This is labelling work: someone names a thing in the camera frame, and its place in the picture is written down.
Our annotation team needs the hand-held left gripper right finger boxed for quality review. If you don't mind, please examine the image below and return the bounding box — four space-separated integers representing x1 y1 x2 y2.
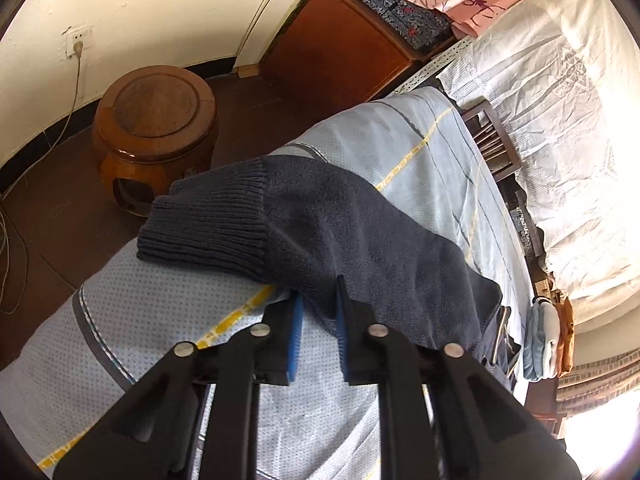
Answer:
336 276 583 480

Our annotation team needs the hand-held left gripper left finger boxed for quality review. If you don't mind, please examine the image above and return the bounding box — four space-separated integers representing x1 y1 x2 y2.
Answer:
52 292 305 480

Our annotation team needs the navy knit sweater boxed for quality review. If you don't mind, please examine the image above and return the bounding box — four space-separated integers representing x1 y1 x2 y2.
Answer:
136 156 518 391

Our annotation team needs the folded light blue garment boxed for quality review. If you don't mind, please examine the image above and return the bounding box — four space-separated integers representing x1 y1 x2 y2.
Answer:
522 300 548 381

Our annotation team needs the light blue plaid blanket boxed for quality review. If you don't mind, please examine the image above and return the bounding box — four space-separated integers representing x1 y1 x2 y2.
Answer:
0 86 533 480

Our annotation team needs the folded white garment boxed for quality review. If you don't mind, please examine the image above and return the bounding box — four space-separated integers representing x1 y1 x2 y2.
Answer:
542 302 560 378

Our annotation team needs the folded orange garment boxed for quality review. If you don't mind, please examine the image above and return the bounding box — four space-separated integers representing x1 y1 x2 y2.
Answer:
556 297 577 376

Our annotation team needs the dark wooden chair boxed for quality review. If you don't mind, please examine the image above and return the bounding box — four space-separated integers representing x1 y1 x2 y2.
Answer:
460 100 523 181

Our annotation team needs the woven wicker basket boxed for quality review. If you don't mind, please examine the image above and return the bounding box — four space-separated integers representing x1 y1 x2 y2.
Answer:
555 350 640 411

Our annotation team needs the wooden drum stool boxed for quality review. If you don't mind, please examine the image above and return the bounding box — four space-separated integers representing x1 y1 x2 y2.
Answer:
91 65 220 218

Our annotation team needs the wooden cabinet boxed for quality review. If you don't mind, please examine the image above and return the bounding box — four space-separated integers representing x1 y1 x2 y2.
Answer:
262 0 426 111

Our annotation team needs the white lace bed cover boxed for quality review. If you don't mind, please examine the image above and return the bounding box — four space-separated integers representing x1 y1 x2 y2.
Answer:
437 0 640 333

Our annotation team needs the green marbled slab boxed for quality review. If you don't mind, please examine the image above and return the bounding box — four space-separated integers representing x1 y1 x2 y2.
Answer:
262 0 326 61

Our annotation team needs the dark blue patterned cloth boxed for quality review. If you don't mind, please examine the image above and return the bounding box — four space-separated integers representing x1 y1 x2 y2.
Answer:
347 0 458 58

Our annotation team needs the thin floor cable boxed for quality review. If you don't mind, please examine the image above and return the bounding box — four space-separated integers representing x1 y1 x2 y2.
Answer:
0 205 31 316

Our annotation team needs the white perforated metal rail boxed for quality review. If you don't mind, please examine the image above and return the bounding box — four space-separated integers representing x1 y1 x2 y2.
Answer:
395 35 473 93

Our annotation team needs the white wall conduit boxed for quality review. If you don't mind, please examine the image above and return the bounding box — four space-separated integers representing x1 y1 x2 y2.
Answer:
235 0 301 78

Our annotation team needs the white power cable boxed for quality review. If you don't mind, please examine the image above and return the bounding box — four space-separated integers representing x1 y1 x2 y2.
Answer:
0 42 86 198

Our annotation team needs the white wall socket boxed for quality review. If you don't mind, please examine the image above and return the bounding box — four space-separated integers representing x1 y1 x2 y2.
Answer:
62 25 93 61

